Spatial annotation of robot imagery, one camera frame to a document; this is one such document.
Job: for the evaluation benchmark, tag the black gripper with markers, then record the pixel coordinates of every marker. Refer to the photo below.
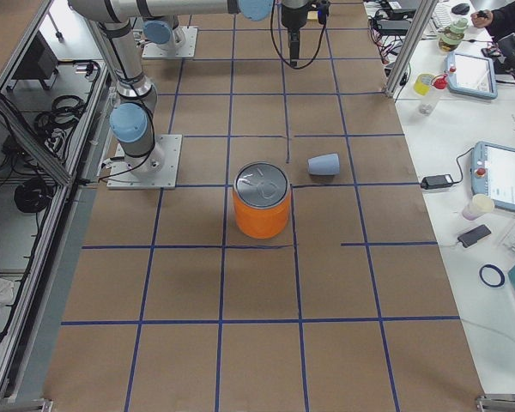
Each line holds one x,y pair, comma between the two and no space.
293,17

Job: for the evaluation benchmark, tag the light blue cup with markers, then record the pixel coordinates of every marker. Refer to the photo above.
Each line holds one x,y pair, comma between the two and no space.
324,165

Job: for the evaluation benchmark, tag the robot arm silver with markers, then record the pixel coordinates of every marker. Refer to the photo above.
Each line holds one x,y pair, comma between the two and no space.
131,122

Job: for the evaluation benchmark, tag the plastic cup on desk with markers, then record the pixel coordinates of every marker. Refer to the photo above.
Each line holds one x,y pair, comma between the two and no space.
478,206

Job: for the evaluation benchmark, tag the yellow tape roll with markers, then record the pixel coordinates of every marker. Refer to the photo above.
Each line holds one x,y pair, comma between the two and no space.
423,83

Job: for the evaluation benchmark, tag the clear bottle red cap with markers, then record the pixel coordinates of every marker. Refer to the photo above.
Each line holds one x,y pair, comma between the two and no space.
436,90

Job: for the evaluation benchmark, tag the orange can silver lid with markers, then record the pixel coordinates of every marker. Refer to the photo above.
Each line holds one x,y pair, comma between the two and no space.
261,200

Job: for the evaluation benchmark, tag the teach pendant far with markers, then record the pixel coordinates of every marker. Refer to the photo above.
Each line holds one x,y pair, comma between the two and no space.
471,75

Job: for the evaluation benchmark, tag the teach pendant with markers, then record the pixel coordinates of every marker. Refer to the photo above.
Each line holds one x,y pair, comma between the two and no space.
492,173
471,75

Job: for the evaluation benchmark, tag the black power adapter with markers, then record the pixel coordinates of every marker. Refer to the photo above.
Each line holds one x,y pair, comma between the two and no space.
440,181

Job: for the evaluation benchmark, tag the teach pendant near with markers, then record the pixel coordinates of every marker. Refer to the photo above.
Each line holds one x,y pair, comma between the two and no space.
492,173

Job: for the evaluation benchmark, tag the smartphone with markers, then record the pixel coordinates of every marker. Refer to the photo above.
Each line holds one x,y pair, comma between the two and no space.
473,236

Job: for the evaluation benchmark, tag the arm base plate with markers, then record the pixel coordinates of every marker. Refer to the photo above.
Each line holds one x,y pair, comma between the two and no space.
159,170
163,42

